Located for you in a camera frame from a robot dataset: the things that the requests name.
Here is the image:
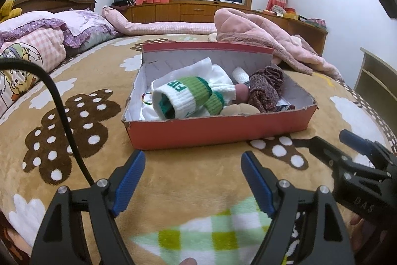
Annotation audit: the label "maroon knit sock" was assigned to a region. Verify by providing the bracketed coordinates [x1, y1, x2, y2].
[256, 66, 285, 95]
[248, 74, 279, 113]

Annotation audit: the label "pink makeup sponge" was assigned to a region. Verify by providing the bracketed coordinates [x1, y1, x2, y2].
[233, 84, 250, 104]

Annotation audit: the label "green white knit sock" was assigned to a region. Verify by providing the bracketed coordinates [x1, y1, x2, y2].
[151, 76, 225, 120]

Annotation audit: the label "white soft cloth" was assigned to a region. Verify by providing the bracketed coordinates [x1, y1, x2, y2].
[140, 57, 235, 121]

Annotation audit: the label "person's right hand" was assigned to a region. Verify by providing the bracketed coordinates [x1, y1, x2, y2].
[349, 215, 375, 252]

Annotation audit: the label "person's left hand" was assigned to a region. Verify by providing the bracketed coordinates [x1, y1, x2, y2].
[179, 258, 197, 265]

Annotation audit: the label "wooden shelf unit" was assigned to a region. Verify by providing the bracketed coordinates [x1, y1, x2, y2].
[354, 47, 396, 112]

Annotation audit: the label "beige round sponge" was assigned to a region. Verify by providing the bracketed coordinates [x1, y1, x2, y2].
[220, 103, 261, 116]

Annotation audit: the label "red cardboard box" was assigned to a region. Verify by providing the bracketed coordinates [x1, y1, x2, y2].
[122, 42, 318, 150]

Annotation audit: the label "items on cabinet top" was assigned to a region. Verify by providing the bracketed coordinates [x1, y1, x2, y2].
[265, 5, 327, 30]

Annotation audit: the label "pink checkered cartoon pillow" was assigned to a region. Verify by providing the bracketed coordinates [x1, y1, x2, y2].
[1, 11, 66, 114]

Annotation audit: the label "pink quilted blanket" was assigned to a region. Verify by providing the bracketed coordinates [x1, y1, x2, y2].
[214, 8, 343, 81]

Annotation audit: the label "purple ruffled pillow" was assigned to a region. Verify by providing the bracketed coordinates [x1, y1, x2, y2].
[55, 9, 120, 57]

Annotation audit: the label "long pink bolster quilt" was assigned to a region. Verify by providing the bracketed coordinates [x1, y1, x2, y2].
[101, 7, 217, 36]

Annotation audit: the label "wooden window cabinet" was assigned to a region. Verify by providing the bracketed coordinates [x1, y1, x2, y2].
[122, 1, 329, 56]

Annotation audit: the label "brown wooden headboard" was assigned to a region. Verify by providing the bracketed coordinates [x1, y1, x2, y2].
[14, 0, 96, 13]

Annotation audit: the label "yellow knitted garment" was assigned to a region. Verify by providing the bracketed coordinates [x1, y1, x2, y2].
[0, 0, 22, 22]

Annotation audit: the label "black cable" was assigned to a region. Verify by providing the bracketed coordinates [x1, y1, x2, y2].
[0, 58, 96, 188]

